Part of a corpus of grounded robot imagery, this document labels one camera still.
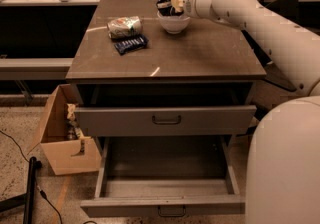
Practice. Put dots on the green white snack bag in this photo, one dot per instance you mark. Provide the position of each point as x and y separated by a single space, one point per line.
124 27

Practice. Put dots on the black stand leg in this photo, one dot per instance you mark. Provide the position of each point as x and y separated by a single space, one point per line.
26 199

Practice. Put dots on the dark blue snack packet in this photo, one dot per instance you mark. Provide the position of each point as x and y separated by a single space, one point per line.
131 44

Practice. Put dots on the white bowl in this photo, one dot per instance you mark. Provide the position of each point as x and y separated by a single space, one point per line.
173 24

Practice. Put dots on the upper grey drawer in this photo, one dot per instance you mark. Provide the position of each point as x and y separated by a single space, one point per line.
180 121

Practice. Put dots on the black office chair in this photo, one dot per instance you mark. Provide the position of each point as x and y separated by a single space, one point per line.
290 10

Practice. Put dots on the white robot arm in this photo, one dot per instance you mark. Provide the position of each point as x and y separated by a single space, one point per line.
283 168

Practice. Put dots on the lower open grey drawer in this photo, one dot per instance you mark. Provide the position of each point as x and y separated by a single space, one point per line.
172 176

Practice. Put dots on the items inside cardboard box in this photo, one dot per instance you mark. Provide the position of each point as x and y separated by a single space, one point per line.
74 131

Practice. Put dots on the grey drawer cabinet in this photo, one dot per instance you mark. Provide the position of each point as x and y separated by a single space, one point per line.
206 65

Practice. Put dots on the cardboard box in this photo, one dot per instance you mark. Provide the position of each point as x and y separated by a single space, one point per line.
64 156

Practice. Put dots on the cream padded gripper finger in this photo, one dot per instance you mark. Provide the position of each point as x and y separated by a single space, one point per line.
177 5

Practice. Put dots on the grey side bench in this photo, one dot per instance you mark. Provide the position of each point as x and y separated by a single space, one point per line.
34 68

